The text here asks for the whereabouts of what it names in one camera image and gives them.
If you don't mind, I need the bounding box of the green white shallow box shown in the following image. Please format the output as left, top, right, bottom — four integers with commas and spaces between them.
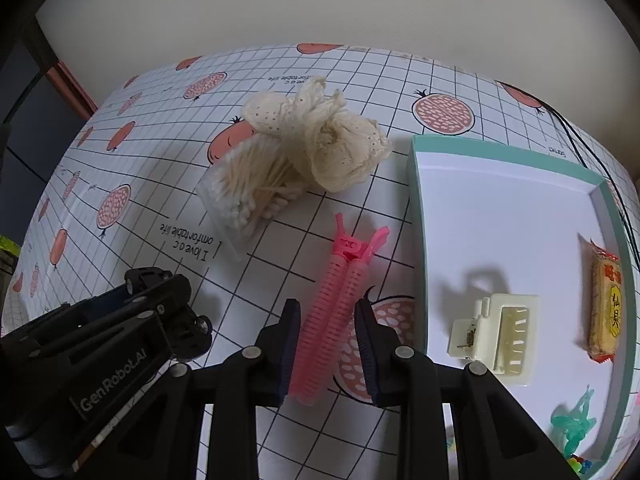
408, 136, 639, 479

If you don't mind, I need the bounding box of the white grid pomegranate tablecloth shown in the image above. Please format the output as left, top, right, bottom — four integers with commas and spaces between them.
4, 44, 639, 367

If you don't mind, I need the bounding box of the colourful small toy cluster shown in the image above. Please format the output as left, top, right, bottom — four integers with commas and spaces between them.
566, 454, 592, 477

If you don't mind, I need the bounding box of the cream knitted cloth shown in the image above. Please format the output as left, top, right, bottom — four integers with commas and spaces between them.
242, 76, 392, 193

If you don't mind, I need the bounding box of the cream hair claw clip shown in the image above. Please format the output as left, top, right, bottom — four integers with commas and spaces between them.
448, 294, 540, 386

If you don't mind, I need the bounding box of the black cable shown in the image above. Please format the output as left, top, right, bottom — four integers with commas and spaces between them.
541, 98, 640, 266

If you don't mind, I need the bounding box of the pink hair roller clip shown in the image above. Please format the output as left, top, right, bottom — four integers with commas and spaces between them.
288, 214, 390, 405

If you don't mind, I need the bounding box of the yellow rice cracker packet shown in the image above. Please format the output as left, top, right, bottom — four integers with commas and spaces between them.
580, 238, 624, 364

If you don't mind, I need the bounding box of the cotton swabs plastic bag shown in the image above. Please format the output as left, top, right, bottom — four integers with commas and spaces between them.
196, 133, 308, 258

